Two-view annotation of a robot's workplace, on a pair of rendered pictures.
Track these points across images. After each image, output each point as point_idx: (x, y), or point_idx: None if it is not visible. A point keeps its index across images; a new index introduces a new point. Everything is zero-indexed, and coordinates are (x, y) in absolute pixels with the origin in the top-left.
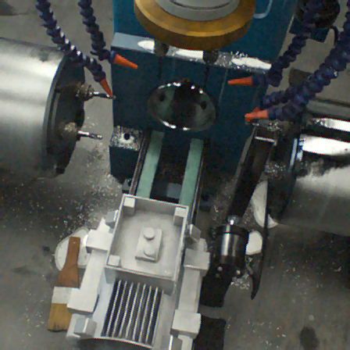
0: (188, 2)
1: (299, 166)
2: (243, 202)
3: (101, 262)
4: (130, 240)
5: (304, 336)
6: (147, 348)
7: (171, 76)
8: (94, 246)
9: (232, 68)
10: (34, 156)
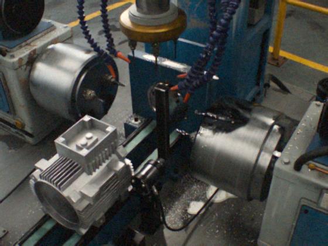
0: (139, 15)
1: (200, 127)
2: (162, 146)
3: None
4: (79, 139)
5: None
6: (77, 219)
7: (159, 78)
8: None
9: None
10: (64, 101)
